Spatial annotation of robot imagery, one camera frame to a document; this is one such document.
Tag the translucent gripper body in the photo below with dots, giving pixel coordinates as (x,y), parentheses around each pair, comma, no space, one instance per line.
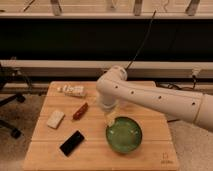
(110,117)

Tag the white rectangular sponge block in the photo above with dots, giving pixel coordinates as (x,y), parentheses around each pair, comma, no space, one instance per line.
(55,119)

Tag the black rectangular eraser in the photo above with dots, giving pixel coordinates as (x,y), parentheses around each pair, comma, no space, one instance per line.
(71,143)

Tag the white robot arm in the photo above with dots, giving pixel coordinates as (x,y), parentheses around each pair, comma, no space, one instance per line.
(189,106)

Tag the green ceramic bowl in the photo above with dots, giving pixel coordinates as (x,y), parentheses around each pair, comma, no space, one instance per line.
(124,135)

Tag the black office chair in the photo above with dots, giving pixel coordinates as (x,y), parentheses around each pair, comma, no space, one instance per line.
(19,97)

